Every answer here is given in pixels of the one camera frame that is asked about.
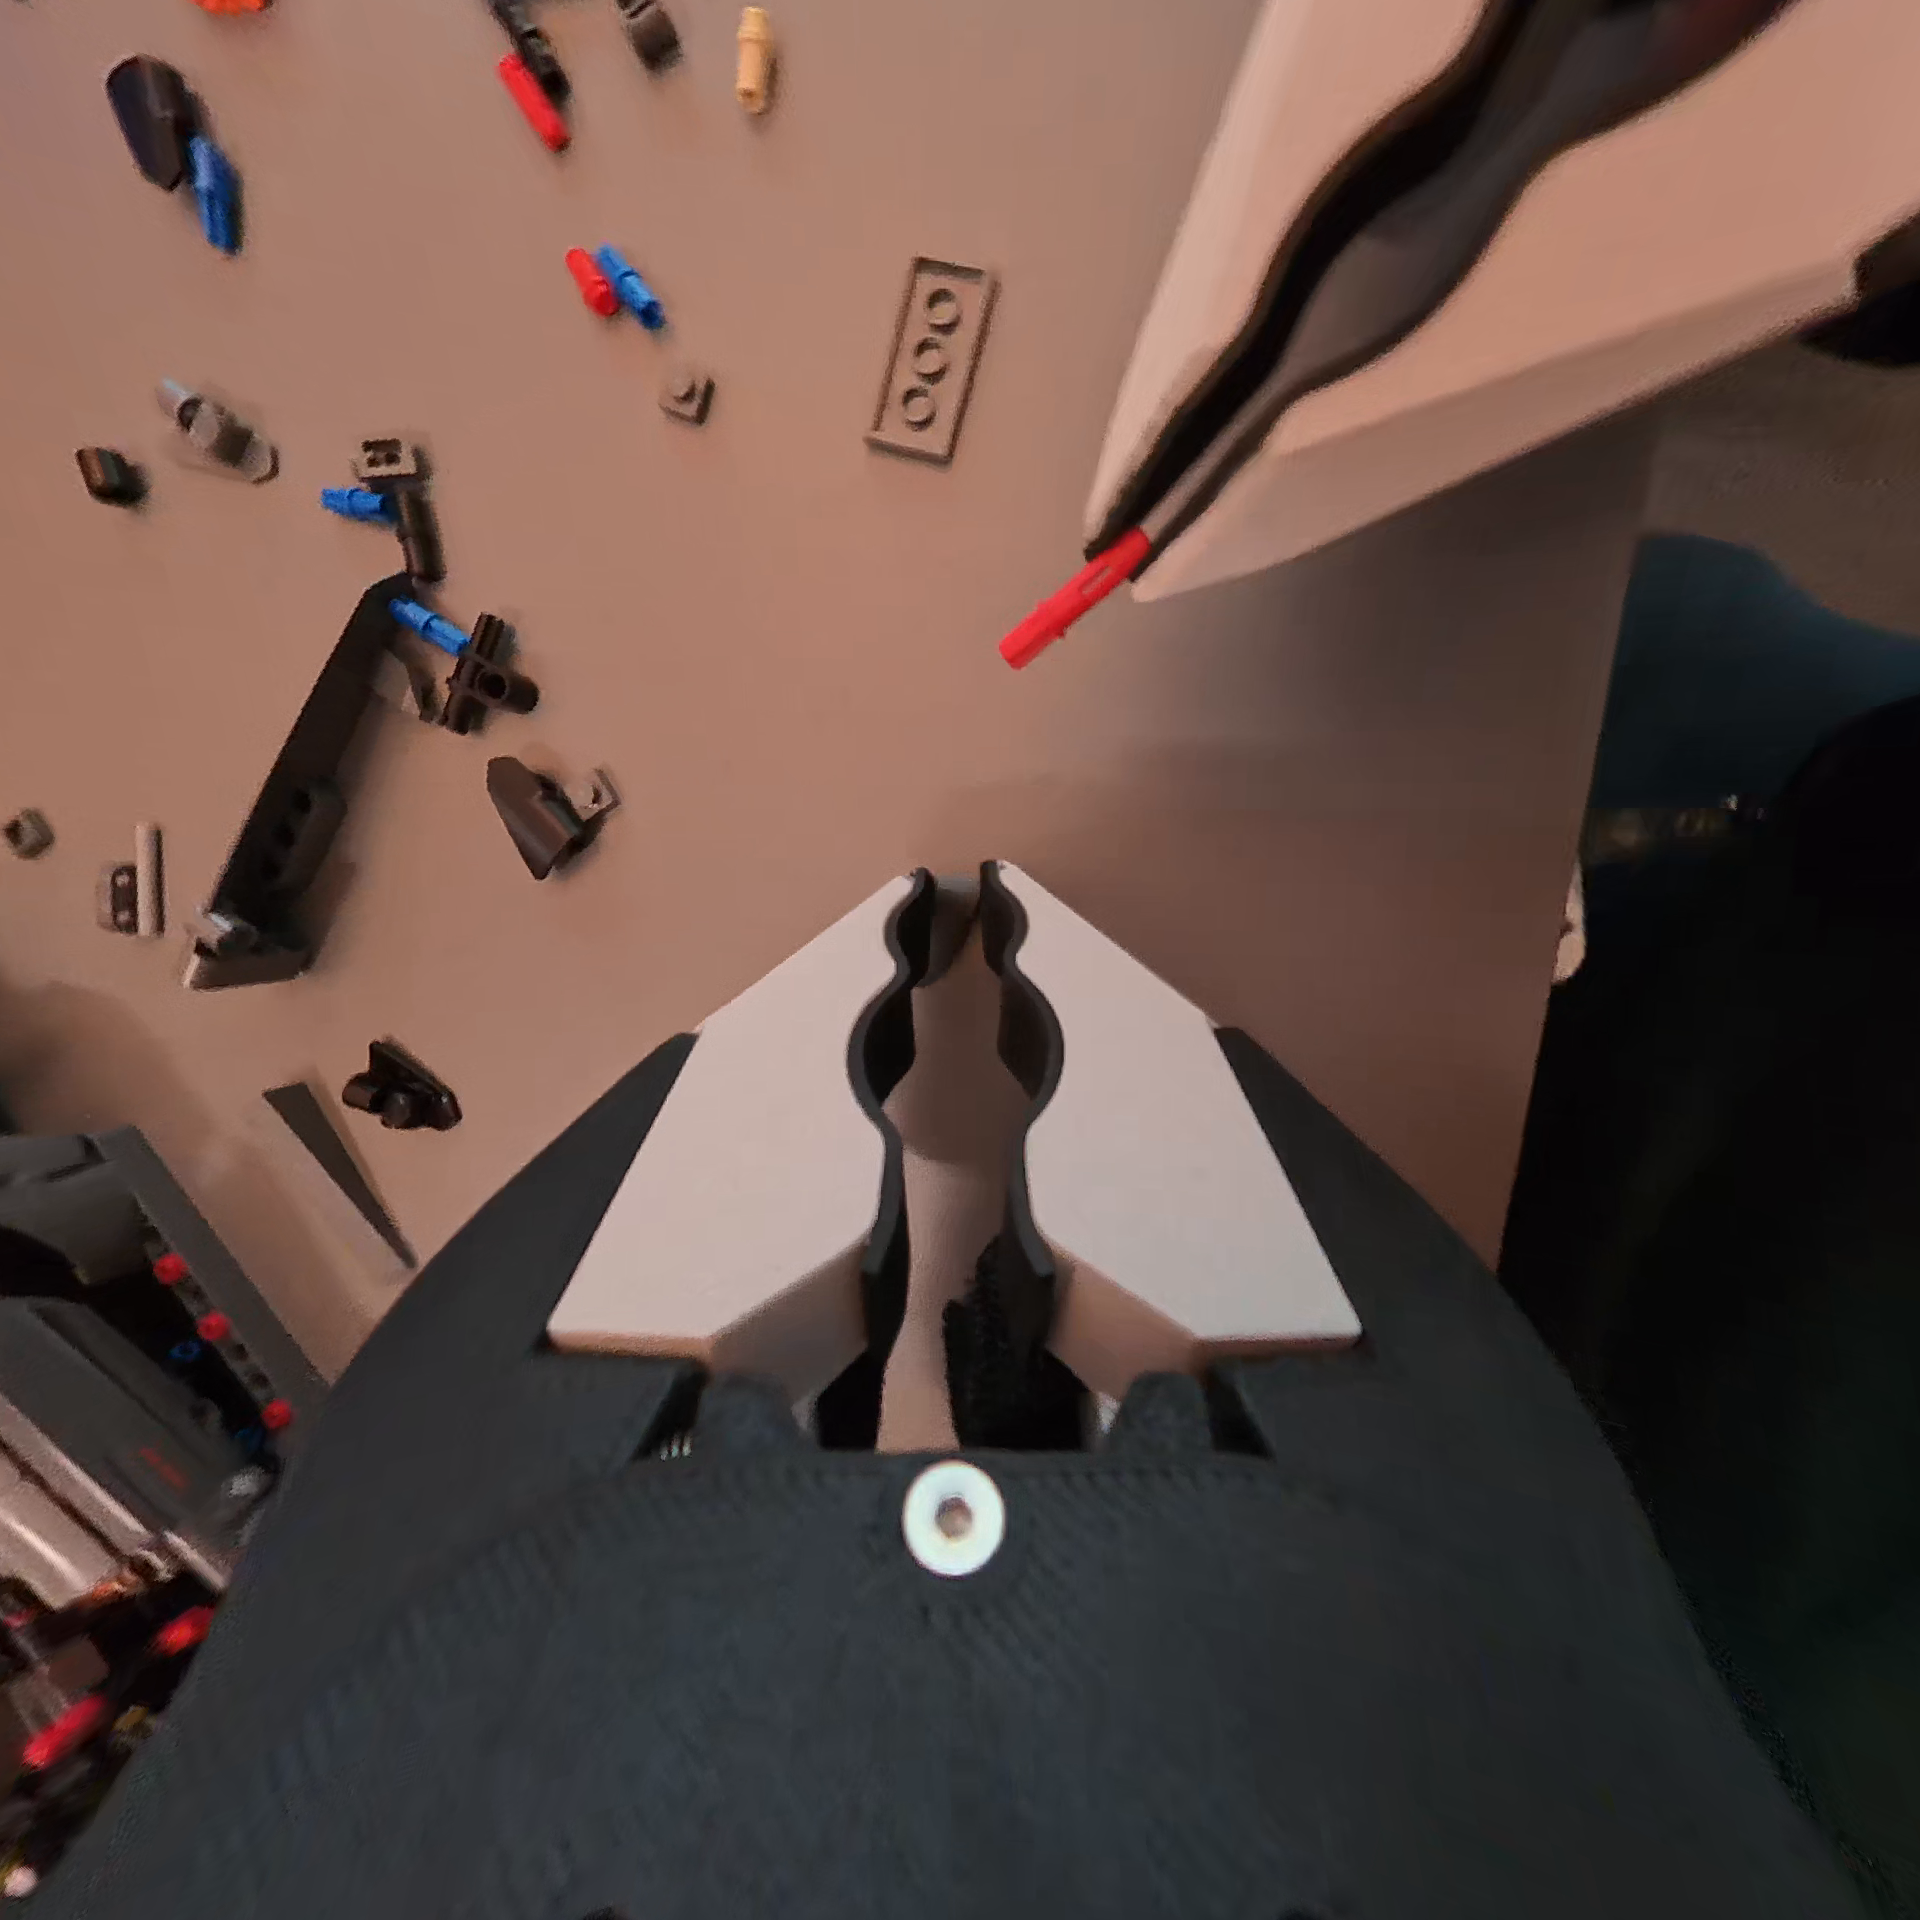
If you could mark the black lego connector blue pin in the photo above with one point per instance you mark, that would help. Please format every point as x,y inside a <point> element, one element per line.
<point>480,683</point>

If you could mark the long dark grey lego beam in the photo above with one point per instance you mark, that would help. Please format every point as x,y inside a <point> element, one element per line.
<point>300,811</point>

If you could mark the dark grey lego fin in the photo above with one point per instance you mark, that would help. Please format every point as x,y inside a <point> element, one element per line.
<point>533,811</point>

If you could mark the white lego bar piece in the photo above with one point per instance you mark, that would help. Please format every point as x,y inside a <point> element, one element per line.
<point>146,879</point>

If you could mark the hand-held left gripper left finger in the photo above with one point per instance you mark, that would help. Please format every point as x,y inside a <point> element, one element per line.
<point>721,1184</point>

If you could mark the scattered small lego pieces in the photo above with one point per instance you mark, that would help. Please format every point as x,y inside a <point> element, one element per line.
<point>211,189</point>

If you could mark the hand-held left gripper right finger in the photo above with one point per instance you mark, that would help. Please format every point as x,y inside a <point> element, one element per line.
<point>1184,1184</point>

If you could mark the grey lego wing piece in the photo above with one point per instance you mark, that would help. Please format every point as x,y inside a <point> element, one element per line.
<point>224,435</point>

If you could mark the lego car model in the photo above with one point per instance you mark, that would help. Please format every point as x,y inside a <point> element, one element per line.
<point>104,1424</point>

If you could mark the long red lego pin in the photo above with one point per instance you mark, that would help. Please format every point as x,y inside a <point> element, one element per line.
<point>1065,608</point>

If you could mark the dark grey holed lego plate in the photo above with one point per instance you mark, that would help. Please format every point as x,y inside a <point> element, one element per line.
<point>931,360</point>

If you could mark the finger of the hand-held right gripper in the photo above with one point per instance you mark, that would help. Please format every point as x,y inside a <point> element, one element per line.
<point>1650,271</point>
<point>1261,181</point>

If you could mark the small grey square lego piece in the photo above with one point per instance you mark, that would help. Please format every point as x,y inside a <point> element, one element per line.
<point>27,835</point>

